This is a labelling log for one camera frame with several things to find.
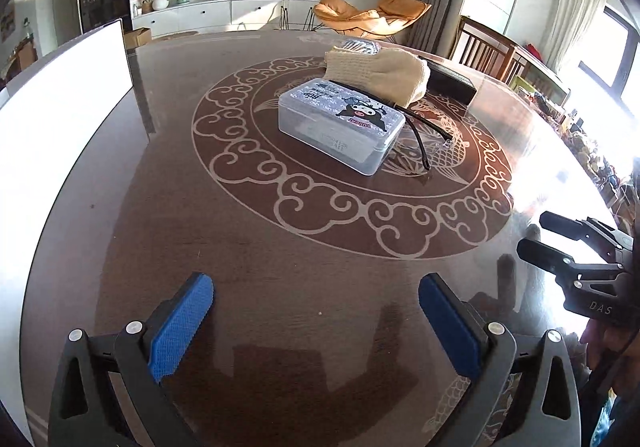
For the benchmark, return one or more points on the white board panel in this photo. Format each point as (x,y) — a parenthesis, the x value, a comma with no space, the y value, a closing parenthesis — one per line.
(71,137)

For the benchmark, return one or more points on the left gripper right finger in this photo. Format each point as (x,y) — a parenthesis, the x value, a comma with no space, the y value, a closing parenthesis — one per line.
(544,410)

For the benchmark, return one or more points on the cardboard box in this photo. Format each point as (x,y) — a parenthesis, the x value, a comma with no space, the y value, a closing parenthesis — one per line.
(137,38)

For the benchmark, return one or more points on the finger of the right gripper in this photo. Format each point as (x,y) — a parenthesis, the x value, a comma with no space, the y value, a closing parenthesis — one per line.
(607,241)
(562,266)

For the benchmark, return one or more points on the cream knitted cloth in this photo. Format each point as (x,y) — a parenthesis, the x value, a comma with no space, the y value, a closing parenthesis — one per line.
(394,75)

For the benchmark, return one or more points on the white tv cabinet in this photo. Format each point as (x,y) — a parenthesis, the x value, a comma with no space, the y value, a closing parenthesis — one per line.
(215,16)

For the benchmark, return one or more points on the wooden dining chair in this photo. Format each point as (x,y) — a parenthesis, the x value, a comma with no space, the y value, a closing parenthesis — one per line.
(488,51)

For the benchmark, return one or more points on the clear plastic cartoon box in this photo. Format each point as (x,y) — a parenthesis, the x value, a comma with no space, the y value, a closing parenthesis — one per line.
(347,125)

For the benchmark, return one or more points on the black rectangular box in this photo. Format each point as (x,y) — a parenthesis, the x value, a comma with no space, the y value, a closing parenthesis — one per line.
(449,83)

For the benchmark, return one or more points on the orange lounge chair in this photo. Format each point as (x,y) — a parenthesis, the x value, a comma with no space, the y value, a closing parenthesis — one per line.
(387,19)

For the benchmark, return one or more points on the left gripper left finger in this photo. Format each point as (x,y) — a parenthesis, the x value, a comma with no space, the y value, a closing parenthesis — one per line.
(84,409)

